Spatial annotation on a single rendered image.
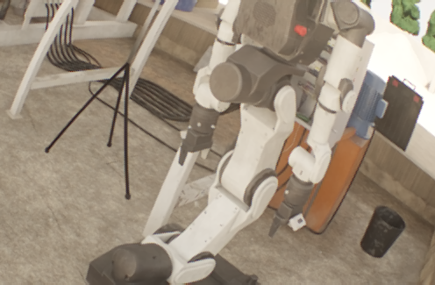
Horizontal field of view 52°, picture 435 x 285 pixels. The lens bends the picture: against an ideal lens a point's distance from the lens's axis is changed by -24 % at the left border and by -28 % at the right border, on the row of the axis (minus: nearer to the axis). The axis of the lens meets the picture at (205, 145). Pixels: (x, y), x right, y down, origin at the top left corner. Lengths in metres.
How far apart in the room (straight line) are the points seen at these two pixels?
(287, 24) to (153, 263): 0.85
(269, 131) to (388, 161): 3.20
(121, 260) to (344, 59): 0.94
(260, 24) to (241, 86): 0.20
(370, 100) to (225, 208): 1.62
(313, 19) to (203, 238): 0.86
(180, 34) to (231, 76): 4.12
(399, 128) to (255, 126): 3.37
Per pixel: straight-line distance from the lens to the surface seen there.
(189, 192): 2.54
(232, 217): 1.91
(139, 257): 1.74
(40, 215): 2.35
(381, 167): 4.90
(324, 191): 3.23
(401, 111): 5.02
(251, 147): 1.82
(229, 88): 1.56
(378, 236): 3.35
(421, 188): 4.87
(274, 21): 1.54
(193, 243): 1.93
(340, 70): 1.55
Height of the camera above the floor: 1.32
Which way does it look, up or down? 20 degrees down
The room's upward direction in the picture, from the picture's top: 24 degrees clockwise
